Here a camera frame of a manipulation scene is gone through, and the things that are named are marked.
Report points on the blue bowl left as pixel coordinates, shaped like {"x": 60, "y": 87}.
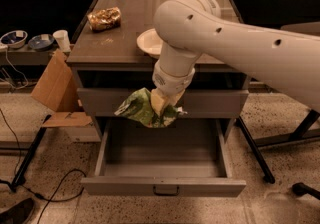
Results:
{"x": 14, "y": 39}

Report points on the brown cardboard box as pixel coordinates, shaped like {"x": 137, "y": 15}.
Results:
{"x": 57, "y": 90}

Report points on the white paper bowl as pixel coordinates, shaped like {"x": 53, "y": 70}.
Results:
{"x": 150, "y": 43}

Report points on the closed upper grey drawer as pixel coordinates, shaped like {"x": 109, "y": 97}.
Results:
{"x": 104, "y": 102}

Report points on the blue bowl right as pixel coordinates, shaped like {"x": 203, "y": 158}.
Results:
{"x": 41, "y": 42}

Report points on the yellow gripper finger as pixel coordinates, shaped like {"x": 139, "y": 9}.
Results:
{"x": 159, "y": 101}
{"x": 175, "y": 98}

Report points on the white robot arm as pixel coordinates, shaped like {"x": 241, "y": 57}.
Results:
{"x": 287, "y": 62}

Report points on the green jalapeno chip bag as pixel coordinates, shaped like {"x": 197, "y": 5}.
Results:
{"x": 137, "y": 107}

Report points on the open lower grey drawer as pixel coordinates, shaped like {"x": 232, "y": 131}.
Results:
{"x": 188, "y": 158}

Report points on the black table leg left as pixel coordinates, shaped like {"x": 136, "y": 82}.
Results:
{"x": 19, "y": 178}

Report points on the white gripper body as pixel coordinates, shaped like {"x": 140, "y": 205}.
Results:
{"x": 172, "y": 83}

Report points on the black table leg right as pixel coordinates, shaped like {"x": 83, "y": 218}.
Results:
{"x": 268, "y": 176}

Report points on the grey drawer cabinet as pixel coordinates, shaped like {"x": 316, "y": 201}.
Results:
{"x": 112, "y": 59}

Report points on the brown gold snack bag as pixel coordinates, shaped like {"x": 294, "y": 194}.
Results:
{"x": 104, "y": 19}

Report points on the blue bowl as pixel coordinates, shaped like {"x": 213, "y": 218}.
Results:
{"x": 41, "y": 42}
{"x": 14, "y": 39}

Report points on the dark object floor corner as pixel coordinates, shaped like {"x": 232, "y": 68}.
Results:
{"x": 18, "y": 214}

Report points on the grey side shelf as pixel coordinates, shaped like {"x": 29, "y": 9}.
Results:
{"x": 25, "y": 56}

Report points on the black table leg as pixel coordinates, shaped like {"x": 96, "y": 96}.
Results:
{"x": 19, "y": 178}
{"x": 268, "y": 176}

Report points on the white paper cup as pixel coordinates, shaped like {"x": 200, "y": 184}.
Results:
{"x": 62, "y": 39}

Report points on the black caster foot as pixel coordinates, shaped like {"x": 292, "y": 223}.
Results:
{"x": 301, "y": 189}

